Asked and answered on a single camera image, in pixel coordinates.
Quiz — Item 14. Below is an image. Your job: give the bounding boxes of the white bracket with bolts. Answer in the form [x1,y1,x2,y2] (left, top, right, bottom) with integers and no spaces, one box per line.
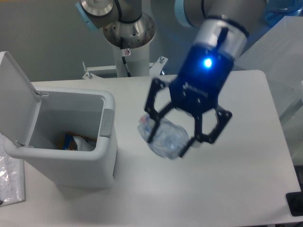
[82,56,169,79]

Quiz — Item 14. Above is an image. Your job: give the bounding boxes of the clear plastic bag wrapper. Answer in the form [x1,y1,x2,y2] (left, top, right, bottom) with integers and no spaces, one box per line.
[73,136,95,151]

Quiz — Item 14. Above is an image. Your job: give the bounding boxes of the clear plastic sheet sleeve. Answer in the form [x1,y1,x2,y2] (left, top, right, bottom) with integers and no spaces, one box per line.
[0,134,26,207]

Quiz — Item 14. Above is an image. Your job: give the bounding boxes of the black device at edge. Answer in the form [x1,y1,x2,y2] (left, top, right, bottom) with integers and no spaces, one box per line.
[286,192,303,217]

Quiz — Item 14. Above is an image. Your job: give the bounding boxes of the blue water jug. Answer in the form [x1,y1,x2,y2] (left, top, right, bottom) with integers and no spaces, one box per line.
[263,0,303,27]

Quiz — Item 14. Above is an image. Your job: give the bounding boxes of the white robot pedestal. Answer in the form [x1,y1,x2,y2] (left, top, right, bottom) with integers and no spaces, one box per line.
[112,44,150,78]

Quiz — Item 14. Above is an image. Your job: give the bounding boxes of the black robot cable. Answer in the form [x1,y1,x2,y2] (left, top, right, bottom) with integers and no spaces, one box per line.
[120,37,132,78]

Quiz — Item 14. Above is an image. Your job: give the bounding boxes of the white trash can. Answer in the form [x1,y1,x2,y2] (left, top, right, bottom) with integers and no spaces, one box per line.
[0,52,117,188]

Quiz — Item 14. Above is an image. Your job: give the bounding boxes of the blue orange snack packet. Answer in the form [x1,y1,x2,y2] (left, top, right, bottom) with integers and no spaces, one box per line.
[63,131,97,150]

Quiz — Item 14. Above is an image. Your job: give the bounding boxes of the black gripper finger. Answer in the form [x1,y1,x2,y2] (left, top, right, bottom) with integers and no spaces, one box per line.
[144,78,176,143]
[178,106,232,158]

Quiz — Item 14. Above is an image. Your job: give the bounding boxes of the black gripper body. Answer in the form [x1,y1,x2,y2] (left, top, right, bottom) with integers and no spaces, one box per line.
[169,44,234,115]

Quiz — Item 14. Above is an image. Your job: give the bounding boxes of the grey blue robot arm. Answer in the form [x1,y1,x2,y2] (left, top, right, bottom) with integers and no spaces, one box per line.
[75,0,265,159]

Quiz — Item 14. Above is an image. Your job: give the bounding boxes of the clear plastic water bottle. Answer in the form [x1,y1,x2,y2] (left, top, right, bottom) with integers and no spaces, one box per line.
[137,114,189,159]

